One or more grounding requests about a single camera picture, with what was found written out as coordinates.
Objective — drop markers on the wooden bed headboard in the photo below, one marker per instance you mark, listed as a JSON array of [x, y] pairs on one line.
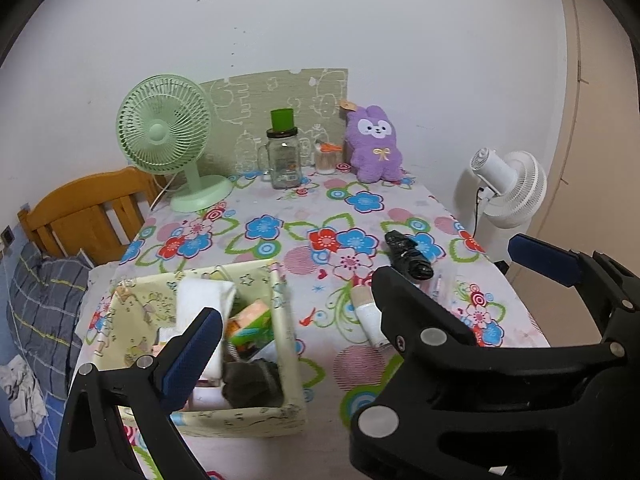
[[75, 215]]

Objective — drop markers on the crumpled white cloth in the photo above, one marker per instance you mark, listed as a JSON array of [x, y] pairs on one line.
[[22, 395]]

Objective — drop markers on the purple plush bunny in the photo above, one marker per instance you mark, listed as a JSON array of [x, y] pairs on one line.
[[372, 155]]

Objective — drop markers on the small white bottle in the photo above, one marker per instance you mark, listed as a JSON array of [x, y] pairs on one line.
[[372, 322]]

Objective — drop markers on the wall socket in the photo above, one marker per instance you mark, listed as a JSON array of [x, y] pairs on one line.
[[7, 237]]

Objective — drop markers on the clear cotton swab jar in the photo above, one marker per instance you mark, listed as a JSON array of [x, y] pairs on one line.
[[325, 160]]

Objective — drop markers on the orange green soft pack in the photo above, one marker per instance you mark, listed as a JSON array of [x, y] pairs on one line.
[[250, 322]]

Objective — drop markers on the green desk fan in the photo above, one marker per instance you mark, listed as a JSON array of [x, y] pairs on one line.
[[160, 130]]

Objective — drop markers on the beige door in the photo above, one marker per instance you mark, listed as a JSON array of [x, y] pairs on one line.
[[600, 110]]

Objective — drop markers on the grey plaid pillow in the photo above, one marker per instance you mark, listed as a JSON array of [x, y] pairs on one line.
[[45, 310]]

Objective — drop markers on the yellow cartoon storage box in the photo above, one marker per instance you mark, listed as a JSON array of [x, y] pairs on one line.
[[290, 360]]

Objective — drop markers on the clear plastic packet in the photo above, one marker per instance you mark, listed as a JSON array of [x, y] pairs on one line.
[[442, 287]]

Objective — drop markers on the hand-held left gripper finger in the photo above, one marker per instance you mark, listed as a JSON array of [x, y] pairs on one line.
[[186, 365]]

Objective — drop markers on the green cartoon wall sheet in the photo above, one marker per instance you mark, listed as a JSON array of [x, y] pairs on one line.
[[280, 90]]

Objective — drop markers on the green plastic cup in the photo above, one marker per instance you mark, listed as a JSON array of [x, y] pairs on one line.
[[282, 120]]

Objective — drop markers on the white floor fan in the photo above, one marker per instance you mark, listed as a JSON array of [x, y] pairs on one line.
[[520, 190]]

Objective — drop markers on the white tissue pack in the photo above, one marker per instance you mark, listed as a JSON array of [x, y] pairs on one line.
[[202, 295]]

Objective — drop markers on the white pink packet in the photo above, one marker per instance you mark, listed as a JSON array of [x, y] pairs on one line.
[[207, 397]]

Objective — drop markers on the floral tablecloth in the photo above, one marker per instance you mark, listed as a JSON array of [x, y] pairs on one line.
[[310, 310]]

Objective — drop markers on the dark grey cloth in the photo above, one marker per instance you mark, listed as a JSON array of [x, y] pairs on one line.
[[252, 382]]

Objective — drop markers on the glass jar mug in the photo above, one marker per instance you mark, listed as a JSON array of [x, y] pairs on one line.
[[285, 165]]

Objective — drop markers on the blue checked bed sheet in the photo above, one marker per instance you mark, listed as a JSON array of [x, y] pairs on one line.
[[45, 445]]

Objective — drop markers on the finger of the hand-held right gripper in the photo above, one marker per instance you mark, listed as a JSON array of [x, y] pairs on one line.
[[450, 390], [545, 260]]

